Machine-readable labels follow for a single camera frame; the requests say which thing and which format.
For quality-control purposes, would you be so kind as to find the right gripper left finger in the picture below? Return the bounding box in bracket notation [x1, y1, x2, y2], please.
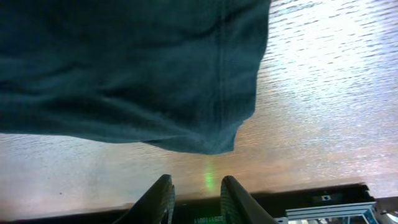
[113, 174, 175, 224]

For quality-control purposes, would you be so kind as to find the black nike t-shirt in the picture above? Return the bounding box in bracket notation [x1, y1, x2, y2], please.
[1, 0, 271, 154]

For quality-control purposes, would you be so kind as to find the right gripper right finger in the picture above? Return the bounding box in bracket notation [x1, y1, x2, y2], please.
[220, 175, 277, 224]

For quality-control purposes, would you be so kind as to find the aluminium frame rail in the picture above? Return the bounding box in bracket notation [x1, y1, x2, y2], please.
[274, 202, 381, 224]

